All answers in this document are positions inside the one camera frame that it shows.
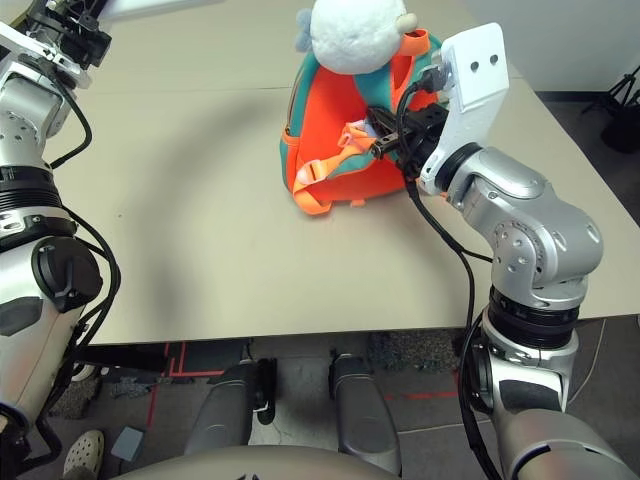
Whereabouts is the grey right robot leg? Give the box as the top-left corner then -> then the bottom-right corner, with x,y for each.
327,352 -> 402,476

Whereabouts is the white floor cable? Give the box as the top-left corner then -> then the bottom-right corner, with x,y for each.
569,318 -> 609,397

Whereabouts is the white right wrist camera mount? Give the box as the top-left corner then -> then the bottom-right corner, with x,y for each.
418,22 -> 511,196

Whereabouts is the black bag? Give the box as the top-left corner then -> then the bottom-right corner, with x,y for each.
599,102 -> 640,154

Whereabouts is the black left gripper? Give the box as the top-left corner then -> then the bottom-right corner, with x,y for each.
46,10 -> 113,70

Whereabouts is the grey robot leg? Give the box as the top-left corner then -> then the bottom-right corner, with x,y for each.
327,352 -> 402,476
183,357 -> 279,457

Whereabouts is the black tripod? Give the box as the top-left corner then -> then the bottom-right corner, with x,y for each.
581,64 -> 640,116

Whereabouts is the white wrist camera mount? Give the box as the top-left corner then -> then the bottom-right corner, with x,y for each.
0,22 -> 95,91
418,22 -> 511,196

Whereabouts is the orange teal backpack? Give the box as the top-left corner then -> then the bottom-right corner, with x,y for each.
278,29 -> 451,217

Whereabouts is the white black sneaker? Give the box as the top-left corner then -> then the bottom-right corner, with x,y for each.
71,363 -> 102,384

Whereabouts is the grey robot torso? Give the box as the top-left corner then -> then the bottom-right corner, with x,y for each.
113,443 -> 399,480

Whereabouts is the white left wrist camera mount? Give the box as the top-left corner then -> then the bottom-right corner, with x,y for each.
0,22 -> 95,91

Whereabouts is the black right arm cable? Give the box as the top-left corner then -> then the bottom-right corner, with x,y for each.
397,63 -> 506,480

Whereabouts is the black left elbow cable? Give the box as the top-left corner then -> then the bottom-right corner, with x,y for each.
47,207 -> 123,401

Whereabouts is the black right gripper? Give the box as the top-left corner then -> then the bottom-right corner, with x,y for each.
368,102 -> 450,179

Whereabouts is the white perforated clog shoe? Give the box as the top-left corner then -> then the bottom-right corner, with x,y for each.
62,428 -> 106,480

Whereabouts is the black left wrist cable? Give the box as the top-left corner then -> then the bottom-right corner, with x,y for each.
47,82 -> 95,170

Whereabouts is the grey left robot leg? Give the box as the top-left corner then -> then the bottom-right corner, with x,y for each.
183,357 -> 279,457

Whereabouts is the grey foot pedal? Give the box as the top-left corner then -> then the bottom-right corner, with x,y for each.
110,425 -> 146,464

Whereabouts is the grey white plush whale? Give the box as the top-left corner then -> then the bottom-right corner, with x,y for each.
294,0 -> 419,75

